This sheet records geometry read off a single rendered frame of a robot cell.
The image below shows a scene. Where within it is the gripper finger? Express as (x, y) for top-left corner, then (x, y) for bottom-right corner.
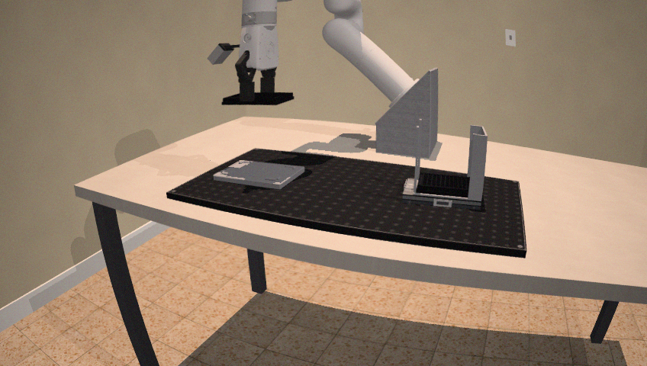
(260, 67), (277, 92)
(235, 50), (256, 101)

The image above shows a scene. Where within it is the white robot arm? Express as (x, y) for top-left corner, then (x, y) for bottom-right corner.
(207, 0), (419, 107)

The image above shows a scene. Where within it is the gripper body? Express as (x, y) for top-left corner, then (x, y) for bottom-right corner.
(239, 24), (278, 71)

